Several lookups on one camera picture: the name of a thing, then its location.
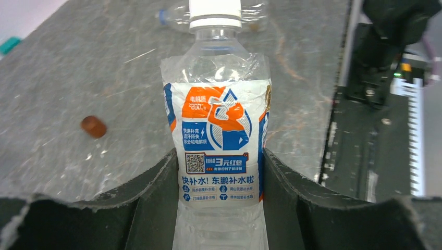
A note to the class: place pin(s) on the teal block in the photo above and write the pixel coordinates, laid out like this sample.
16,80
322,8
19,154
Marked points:
8,45

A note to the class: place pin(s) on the red label clear bottle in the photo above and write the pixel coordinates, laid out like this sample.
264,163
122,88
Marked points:
217,99

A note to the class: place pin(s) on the Pepsi label clear bottle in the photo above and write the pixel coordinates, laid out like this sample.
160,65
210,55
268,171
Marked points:
254,16

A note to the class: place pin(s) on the brown cylinder block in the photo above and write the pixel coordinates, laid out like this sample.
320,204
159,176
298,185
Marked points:
93,126

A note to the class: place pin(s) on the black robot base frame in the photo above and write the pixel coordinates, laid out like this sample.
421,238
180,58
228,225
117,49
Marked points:
367,155

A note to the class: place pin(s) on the white slotted cable duct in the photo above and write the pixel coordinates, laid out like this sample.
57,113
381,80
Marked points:
414,93

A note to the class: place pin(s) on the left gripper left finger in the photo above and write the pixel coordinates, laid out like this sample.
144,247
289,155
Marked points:
139,214

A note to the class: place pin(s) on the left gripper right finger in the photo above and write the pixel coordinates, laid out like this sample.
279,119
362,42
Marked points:
301,214

